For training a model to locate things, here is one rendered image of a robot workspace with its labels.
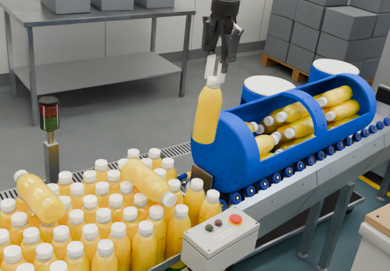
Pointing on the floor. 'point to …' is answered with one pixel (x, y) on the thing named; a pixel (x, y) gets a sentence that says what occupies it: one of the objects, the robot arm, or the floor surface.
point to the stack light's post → (51, 162)
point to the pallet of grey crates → (328, 26)
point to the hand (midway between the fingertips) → (215, 69)
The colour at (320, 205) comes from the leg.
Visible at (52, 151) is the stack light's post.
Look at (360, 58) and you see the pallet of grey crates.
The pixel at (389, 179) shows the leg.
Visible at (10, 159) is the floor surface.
